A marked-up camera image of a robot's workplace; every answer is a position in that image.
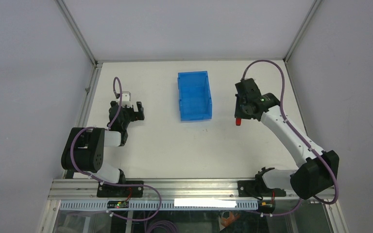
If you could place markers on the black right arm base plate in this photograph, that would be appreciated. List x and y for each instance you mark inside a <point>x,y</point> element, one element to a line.
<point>249,188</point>

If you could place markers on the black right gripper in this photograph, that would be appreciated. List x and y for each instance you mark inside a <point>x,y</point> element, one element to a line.
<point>237,113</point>

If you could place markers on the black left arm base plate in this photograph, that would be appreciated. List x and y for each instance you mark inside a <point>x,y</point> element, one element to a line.
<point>110,191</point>

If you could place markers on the white slotted cable duct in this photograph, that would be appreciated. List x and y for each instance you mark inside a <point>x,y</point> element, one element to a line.
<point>178,204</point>

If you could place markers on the orange object under table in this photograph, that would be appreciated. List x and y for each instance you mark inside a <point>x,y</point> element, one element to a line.
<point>228,217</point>

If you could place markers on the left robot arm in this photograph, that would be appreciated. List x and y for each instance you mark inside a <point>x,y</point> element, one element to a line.
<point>84,148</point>

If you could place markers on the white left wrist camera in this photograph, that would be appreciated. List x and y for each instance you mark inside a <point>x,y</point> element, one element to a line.
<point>125,99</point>

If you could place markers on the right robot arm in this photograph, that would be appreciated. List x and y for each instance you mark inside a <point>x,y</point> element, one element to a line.
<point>316,168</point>

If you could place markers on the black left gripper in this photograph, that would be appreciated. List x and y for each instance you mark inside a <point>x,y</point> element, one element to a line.
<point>135,115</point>

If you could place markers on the aluminium mounting rail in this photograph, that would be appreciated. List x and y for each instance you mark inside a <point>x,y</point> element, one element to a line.
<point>168,189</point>

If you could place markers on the blue plastic bin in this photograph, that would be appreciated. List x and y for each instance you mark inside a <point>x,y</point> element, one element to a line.
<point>195,101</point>

